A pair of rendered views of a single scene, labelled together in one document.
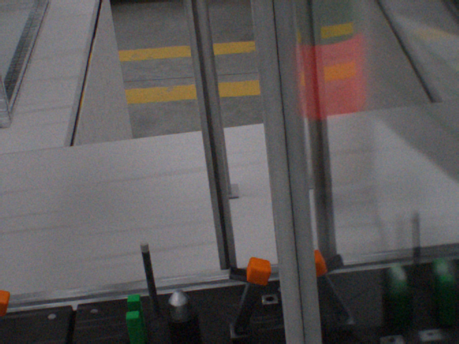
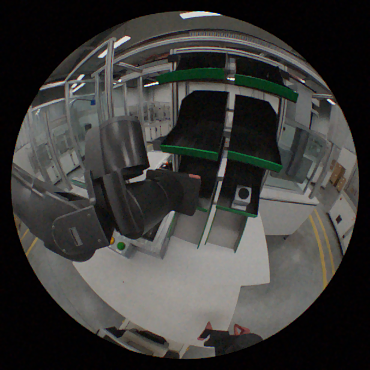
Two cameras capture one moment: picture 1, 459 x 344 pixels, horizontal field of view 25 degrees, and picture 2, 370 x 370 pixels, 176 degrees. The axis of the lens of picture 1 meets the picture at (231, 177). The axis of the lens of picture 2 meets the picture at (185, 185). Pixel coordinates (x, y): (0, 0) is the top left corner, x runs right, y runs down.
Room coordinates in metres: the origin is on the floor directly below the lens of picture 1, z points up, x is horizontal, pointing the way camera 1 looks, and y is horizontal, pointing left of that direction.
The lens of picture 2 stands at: (1.12, -0.50, 1.44)
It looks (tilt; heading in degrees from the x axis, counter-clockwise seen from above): 37 degrees down; 103
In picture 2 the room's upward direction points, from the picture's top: straight up
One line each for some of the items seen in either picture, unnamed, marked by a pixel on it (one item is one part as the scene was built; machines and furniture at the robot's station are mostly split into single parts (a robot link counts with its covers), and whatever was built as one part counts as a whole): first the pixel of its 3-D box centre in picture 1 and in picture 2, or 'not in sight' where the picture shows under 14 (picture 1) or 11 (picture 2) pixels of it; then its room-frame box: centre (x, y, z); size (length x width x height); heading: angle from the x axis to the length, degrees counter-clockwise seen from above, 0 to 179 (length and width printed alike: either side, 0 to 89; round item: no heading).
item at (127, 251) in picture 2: not in sight; (113, 243); (0.72, -0.41, 0.93); 0.21 x 0.07 x 0.06; 179
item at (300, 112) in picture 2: not in sight; (294, 128); (1.97, 0.55, 1.50); 0.38 x 0.21 x 0.88; 89
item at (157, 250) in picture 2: not in sight; (100, 224); (0.53, -0.34, 0.91); 0.89 x 0.06 x 0.11; 179
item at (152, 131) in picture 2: not in sight; (153, 118); (-2.03, 5.47, 1.13); 2.26 x 1.66 x 2.25; 82
